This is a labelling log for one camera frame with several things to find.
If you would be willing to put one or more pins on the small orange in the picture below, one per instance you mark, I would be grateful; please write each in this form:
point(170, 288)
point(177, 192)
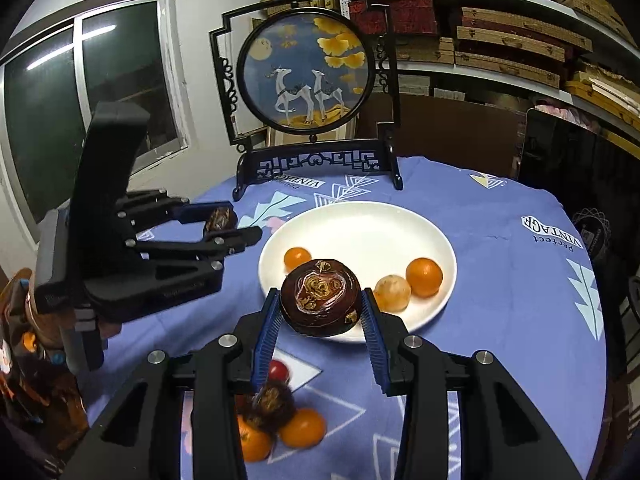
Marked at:
point(297, 258)

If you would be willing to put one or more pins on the window with white frame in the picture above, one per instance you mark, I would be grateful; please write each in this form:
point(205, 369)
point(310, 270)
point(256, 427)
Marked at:
point(120, 70)

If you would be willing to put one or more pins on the blue printed tablecloth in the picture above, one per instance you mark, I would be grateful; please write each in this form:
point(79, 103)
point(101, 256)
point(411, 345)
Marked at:
point(500, 310)

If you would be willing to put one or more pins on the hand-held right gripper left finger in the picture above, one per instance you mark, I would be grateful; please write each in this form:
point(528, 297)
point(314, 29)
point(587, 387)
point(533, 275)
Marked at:
point(267, 332)

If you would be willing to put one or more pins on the brown cardboard board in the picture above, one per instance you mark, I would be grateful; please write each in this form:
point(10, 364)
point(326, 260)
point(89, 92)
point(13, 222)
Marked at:
point(450, 130)

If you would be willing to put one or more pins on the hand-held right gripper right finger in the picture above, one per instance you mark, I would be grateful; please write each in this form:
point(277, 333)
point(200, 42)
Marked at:
point(372, 340)

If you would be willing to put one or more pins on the pale beige round fruit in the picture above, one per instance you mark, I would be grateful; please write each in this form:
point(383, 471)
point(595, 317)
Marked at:
point(392, 292)

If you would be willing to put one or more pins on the red cherry tomato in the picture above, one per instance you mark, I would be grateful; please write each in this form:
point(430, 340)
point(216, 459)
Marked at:
point(279, 371)

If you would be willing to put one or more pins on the round deer screen on stand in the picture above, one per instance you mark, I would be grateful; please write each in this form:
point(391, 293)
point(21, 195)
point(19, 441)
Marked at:
point(305, 70)

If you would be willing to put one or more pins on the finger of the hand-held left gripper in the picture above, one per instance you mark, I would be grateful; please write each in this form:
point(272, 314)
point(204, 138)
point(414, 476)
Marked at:
point(195, 213)
point(240, 237)

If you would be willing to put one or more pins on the dark cloth with line print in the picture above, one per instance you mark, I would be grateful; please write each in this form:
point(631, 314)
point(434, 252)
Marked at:
point(592, 225)

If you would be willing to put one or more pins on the white shelf rack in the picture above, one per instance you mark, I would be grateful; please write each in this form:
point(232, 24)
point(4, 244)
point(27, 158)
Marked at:
point(500, 72)

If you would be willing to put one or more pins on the dark mangosteen with dry fibres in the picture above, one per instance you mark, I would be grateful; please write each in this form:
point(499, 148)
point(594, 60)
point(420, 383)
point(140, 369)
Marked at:
point(275, 405)

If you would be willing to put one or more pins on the white round plate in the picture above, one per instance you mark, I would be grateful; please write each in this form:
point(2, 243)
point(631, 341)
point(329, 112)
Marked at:
point(360, 237)

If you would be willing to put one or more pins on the black glossy board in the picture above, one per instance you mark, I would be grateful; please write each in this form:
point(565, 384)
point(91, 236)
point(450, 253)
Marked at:
point(575, 160)

